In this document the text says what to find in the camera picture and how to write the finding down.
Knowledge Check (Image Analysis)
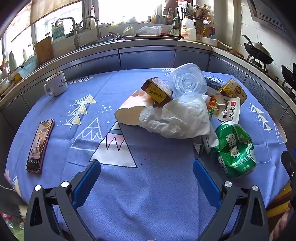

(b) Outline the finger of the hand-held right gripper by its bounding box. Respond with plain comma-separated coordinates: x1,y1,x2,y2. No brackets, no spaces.
280,151,296,186

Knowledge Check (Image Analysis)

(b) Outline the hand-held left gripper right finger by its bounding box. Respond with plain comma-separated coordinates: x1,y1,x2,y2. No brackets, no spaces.
193,159,270,241

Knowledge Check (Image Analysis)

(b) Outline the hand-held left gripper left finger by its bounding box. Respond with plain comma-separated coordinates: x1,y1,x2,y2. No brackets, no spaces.
24,159,101,241

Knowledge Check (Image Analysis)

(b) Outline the green white wrapper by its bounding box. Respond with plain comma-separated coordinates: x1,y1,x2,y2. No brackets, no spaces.
192,133,220,160

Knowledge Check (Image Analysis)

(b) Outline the crushed green can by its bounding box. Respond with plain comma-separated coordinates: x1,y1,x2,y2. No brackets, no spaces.
215,120,257,179

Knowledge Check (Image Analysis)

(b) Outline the white tissue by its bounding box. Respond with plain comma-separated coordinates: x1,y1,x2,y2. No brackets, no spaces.
138,95,212,139

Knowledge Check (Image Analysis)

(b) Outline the white snack packet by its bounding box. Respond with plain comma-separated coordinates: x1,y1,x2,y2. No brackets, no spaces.
207,95,241,124

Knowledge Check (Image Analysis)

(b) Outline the white pink paper cup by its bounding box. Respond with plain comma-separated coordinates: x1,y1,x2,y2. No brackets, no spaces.
114,90,154,126

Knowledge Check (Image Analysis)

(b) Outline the yellow snack packet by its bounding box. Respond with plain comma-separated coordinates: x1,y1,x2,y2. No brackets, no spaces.
217,78,247,105

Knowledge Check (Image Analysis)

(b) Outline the dark packet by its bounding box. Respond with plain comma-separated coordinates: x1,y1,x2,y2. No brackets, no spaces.
203,75,226,91

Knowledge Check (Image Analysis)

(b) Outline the brown yellow seasoning box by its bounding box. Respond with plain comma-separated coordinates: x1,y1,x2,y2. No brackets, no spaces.
141,77,173,108

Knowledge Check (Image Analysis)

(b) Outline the person's right hand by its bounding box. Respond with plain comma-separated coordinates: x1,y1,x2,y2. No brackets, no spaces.
270,213,290,241

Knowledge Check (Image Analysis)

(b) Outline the round wooden stool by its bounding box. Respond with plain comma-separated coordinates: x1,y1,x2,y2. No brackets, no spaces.
274,116,287,144

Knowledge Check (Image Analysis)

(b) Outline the blue printed tablecloth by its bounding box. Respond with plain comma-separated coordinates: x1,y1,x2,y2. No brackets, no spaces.
5,68,290,241

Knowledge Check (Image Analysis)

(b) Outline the smartphone with pink case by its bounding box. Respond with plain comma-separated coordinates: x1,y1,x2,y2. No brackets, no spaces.
25,119,55,174

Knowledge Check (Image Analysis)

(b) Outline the white mug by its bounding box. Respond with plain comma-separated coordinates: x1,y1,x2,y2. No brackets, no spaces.
44,71,68,96

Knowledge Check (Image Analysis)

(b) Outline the gas stove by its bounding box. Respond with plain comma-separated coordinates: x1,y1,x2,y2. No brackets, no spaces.
246,54,296,93

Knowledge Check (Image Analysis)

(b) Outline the black wok with lid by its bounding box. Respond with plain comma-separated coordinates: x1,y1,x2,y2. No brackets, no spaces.
242,35,274,65

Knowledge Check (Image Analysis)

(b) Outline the light blue basin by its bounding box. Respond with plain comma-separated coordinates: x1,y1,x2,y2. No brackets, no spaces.
18,59,38,78

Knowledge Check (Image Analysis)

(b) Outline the grey kitchen cabinet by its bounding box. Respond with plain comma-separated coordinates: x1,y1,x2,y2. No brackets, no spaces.
0,38,296,130

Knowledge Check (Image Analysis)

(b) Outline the wooden cutting board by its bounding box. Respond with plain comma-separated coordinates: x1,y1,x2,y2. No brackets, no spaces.
34,36,54,66

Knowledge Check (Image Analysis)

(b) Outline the white dish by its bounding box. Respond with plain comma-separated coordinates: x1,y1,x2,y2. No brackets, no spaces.
202,36,219,45

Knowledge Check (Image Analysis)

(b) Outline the range hood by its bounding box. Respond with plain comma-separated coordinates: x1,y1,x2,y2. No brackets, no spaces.
246,0,296,40

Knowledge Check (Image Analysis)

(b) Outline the tall metal faucet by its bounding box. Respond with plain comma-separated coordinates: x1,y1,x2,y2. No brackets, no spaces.
55,17,79,48

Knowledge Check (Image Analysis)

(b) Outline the white plastic jug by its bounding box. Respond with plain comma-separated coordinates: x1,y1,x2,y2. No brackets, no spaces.
181,16,197,42

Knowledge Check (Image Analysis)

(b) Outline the yellow cooking oil bottle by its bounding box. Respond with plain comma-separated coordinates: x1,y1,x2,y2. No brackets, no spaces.
200,17,212,37

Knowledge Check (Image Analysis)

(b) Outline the blue detergent bottle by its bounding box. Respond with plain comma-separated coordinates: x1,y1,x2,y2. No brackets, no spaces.
51,20,66,41

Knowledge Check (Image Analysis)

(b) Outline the curved metal faucet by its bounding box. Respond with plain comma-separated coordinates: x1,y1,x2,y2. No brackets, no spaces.
79,16,101,40

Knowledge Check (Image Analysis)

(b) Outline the green sauce bottle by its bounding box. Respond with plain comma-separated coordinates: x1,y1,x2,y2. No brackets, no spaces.
172,17,181,36

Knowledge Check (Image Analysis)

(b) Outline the clear plastic bag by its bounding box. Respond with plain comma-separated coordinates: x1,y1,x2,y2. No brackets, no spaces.
136,25,162,36

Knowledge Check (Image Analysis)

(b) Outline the row of condiment bottles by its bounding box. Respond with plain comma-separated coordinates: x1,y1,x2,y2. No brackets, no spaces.
148,7,181,25

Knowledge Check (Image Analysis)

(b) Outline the black wok with handle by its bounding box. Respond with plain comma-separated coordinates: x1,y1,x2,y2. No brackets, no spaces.
281,65,296,92

